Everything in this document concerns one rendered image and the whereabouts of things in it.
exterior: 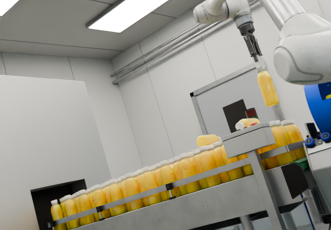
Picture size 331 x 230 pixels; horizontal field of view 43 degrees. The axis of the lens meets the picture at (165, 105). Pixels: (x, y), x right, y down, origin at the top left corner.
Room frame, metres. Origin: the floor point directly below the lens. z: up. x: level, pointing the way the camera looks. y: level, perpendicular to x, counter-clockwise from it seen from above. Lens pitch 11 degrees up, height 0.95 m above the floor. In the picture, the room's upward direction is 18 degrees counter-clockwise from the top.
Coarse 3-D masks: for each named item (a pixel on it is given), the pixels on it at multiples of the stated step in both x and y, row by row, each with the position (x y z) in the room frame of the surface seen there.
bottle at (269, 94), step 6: (258, 72) 2.09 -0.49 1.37; (264, 72) 2.06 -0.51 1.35; (258, 78) 2.08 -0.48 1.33; (264, 78) 2.06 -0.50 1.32; (270, 78) 2.06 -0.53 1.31; (264, 84) 2.06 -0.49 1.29; (270, 84) 2.06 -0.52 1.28; (264, 90) 2.06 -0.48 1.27; (270, 90) 2.05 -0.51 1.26; (264, 96) 2.07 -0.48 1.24; (270, 96) 2.06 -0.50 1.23; (276, 96) 2.06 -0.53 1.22; (270, 102) 2.06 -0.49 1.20; (276, 102) 2.06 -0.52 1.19
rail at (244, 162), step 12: (264, 156) 1.96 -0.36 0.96; (216, 168) 2.09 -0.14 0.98; (228, 168) 2.06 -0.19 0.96; (180, 180) 2.20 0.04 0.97; (192, 180) 2.16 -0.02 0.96; (144, 192) 2.32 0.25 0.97; (156, 192) 2.28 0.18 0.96; (108, 204) 2.45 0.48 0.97; (120, 204) 2.41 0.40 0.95; (72, 216) 2.60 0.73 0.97
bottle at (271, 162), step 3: (264, 147) 2.00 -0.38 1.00; (267, 147) 2.00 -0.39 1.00; (270, 147) 1.99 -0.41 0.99; (264, 150) 2.01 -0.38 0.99; (267, 150) 2.00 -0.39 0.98; (273, 156) 1.99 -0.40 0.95; (267, 159) 2.01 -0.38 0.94; (270, 159) 2.00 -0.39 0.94; (273, 159) 1.99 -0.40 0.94; (267, 162) 2.01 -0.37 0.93; (270, 162) 2.00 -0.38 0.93; (273, 162) 1.99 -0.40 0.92; (276, 162) 1.99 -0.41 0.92; (267, 165) 2.02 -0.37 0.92; (270, 165) 2.00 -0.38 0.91; (273, 165) 2.00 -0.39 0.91; (276, 165) 1.99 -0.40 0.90; (270, 168) 2.01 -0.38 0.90
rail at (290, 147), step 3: (300, 141) 2.11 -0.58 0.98; (303, 141) 2.15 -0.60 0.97; (288, 144) 1.93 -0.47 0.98; (291, 144) 1.96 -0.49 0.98; (294, 144) 2.00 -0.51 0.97; (297, 144) 2.04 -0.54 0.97; (300, 144) 2.09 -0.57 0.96; (288, 147) 1.91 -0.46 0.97; (291, 147) 1.95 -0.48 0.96; (294, 147) 1.99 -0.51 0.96; (297, 147) 2.03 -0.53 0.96; (300, 147) 2.08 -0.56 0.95; (288, 150) 1.91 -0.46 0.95; (291, 150) 1.94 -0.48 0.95
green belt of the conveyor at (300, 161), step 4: (300, 160) 1.98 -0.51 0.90; (304, 160) 1.99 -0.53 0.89; (300, 164) 1.90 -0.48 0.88; (304, 164) 1.95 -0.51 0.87; (308, 164) 2.00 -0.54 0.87; (304, 168) 1.93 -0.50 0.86; (308, 168) 2.00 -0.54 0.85; (304, 172) 2.00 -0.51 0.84; (244, 176) 2.12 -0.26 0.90; (232, 180) 2.08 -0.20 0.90; (180, 196) 2.24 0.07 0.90
